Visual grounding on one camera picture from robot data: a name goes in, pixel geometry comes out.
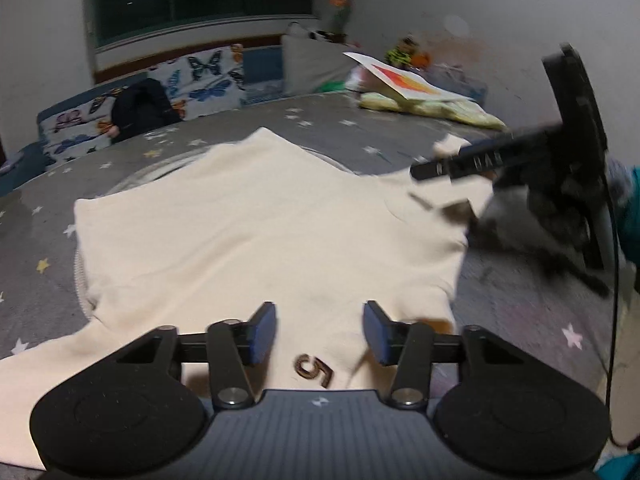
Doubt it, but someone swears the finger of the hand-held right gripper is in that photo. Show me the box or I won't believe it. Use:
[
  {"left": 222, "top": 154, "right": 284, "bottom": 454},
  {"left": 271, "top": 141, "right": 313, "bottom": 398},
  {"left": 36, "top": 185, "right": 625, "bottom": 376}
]
[
  {"left": 410, "top": 127, "right": 562, "bottom": 184},
  {"left": 408, "top": 187, "right": 507, "bottom": 249}
]

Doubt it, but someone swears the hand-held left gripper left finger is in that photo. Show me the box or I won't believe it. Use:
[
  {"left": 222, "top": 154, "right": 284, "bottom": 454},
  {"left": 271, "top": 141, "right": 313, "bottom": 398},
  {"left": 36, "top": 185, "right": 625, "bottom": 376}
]
[{"left": 115, "top": 301, "right": 277, "bottom": 409}]

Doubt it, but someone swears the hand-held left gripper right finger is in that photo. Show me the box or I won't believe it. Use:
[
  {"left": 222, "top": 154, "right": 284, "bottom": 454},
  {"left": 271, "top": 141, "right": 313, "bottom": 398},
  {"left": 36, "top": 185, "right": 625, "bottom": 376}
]
[{"left": 363, "top": 300, "right": 526, "bottom": 408}]

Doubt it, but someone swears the cream sweater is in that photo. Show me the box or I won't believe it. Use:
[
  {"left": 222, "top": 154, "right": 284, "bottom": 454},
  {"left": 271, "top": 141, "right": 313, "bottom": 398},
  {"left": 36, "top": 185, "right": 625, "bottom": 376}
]
[{"left": 0, "top": 127, "right": 494, "bottom": 471}]

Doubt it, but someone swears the yellow green cloth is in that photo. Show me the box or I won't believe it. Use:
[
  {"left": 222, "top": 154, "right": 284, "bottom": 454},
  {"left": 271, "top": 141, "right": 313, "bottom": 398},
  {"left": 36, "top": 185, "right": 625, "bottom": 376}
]
[{"left": 359, "top": 91, "right": 507, "bottom": 131}]

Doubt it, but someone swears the white paper with orange print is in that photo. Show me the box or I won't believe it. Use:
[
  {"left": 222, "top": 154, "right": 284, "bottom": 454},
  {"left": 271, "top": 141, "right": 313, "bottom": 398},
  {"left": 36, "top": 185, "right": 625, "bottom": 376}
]
[{"left": 342, "top": 51, "right": 474, "bottom": 104}]

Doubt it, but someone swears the brown teddy bear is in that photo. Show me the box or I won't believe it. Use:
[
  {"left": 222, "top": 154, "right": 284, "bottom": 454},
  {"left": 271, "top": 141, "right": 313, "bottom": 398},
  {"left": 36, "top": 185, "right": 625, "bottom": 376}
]
[{"left": 385, "top": 35, "right": 432, "bottom": 69}]

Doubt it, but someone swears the white plastic bag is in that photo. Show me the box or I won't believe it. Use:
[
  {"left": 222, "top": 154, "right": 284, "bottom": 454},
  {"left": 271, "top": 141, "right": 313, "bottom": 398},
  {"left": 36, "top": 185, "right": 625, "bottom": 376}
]
[{"left": 345, "top": 66, "right": 383, "bottom": 94}]

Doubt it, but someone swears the grey pillow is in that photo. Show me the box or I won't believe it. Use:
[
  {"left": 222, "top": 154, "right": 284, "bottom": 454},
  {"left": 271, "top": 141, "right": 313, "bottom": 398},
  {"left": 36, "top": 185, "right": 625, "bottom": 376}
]
[{"left": 281, "top": 22, "right": 362, "bottom": 97}]

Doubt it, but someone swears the blue sofa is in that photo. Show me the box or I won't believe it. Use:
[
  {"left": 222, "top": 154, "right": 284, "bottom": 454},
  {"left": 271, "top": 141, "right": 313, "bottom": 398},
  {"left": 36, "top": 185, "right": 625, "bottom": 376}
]
[{"left": 0, "top": 44, "right": 288, "bottom": 196}]

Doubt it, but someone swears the black backpack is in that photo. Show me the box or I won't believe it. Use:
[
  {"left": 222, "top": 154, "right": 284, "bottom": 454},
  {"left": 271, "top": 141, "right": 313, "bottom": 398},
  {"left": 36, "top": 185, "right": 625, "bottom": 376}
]
[{"left": 109, "top": 79, "right": 183, "bottom": 143}]

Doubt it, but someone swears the butterfly print sofa cover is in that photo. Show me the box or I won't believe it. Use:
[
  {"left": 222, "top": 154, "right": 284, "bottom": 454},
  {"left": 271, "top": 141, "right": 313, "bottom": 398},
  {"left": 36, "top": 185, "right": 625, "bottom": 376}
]
[{"left": 39, "top": 44, "right": 246, "bottom": 166}]

